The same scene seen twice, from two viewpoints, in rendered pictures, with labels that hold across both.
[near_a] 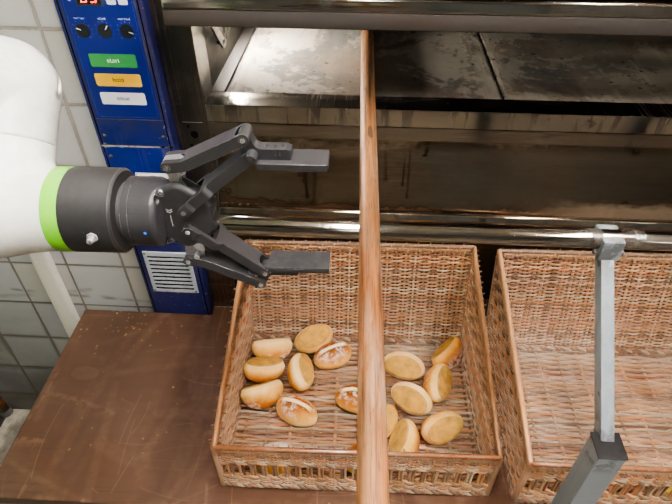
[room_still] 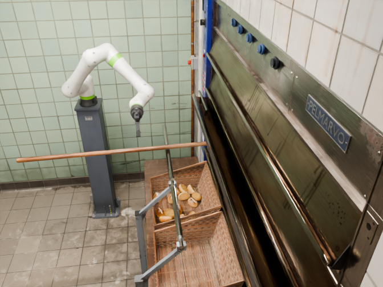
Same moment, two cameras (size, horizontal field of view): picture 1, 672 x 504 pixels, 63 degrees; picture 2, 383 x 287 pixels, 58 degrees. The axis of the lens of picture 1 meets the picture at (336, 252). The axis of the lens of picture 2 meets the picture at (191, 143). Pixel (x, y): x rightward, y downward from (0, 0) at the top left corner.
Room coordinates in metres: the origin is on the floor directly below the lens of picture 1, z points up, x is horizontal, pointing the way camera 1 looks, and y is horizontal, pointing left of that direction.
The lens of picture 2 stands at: (0.43, -2.03, 2.46)
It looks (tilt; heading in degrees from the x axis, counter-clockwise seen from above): 32 degrees down; 79
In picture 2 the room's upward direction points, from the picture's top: straight up
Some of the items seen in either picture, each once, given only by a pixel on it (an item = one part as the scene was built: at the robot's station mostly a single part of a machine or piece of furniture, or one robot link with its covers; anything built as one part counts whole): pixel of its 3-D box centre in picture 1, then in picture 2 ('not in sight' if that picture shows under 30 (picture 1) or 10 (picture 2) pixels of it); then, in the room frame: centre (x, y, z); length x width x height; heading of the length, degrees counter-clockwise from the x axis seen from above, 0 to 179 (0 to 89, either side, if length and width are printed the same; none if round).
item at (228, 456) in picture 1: (356, 357); (182, 197); (0.75, -0.05, 0.72); 0.56 x 0.49 x 0.28; 88
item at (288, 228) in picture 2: not in sight; (245, 143); (0.99, -0.63, 1.54); 1.79 x 0.11 x 0.19; 87
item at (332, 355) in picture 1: (332, 353); (192, 201); (0.84, 0.01, 0.62); 0.10 x 0.07 x 0.05; 116
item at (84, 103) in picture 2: not in sight; (89, 97); (0.09, 0.81, 1.23); 0.26 x 0.15 x 0.06; 84
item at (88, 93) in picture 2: not in sight; (84, 86); (0.08, 0.75, 1.36); 0.16 x 0.13 x 0.19; 51
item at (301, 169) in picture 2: not in sight; (250, 95); (0.99, -0.63, 1.80); 1.79 x 0.11 x 0.19; 87
